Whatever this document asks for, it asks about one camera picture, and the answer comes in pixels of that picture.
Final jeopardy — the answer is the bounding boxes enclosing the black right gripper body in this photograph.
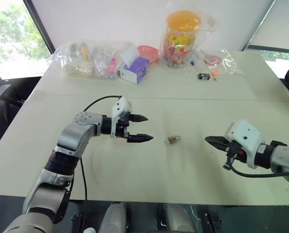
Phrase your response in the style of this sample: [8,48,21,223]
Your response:
[222,140,247,171]

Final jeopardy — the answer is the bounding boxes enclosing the orange-lid candy jar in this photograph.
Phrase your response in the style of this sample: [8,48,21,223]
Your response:
[162,10,202,68]

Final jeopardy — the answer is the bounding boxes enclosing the clear bag with red lid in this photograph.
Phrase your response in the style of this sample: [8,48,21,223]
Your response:
[195,48,245,76]

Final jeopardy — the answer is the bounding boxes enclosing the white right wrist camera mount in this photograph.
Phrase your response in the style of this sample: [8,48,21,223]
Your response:
[223,119,267,170]

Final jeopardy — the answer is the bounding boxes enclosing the yellow tube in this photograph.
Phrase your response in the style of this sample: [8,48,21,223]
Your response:
[80,42,91,62]

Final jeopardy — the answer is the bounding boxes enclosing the clear plastic bag around jar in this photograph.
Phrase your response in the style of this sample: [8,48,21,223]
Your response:
[158,1,219,71]

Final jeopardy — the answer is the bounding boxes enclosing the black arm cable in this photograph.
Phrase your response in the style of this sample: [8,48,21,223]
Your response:
[227,159,289,179]
[79,95,123,231]

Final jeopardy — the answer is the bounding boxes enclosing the purple and white box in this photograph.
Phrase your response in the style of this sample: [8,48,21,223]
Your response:
[117,56,150,85]

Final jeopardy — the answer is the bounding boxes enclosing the pink small bottle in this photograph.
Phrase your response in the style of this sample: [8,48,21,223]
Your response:
[107,57,118,74]

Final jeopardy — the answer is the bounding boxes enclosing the pink plastic bowl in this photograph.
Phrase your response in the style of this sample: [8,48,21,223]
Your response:
[136,45,159,65]

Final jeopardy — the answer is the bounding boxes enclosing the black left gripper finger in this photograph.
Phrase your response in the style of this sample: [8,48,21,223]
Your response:
[131,114,149,123]
[127,133,155,143]

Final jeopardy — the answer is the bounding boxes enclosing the black bracket under table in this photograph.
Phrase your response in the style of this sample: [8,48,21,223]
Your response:
[202,211,224,233]

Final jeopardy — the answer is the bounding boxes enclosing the clear bag with white bowls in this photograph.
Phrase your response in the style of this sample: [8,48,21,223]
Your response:
[52,40,97,78]

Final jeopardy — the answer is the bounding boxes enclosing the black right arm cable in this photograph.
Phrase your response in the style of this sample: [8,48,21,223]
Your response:
[227,159,289,179]

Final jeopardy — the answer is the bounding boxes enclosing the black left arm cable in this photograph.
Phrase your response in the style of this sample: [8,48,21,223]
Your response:
[79,95,123,231]

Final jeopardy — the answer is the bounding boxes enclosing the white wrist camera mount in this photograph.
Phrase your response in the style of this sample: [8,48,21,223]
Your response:
[223,119,267,170]
[111,96,133,138]

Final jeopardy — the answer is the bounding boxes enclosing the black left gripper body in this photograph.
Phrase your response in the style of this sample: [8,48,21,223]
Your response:
[115,113,136,143]

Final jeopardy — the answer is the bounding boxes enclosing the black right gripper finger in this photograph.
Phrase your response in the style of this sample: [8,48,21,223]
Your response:
[204,135,227,145]
[208,142,230,152]

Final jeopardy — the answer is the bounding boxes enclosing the grey rounded robot leg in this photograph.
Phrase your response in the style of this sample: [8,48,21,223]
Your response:
[98,201,128,233]
[165,204,197,233]

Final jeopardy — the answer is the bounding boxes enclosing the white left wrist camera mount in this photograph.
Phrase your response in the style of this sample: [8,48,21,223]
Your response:
[111,96,133,138]

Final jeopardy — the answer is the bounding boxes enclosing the clear bag with pink item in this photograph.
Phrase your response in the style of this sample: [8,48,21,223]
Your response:
[92,41,133,80]

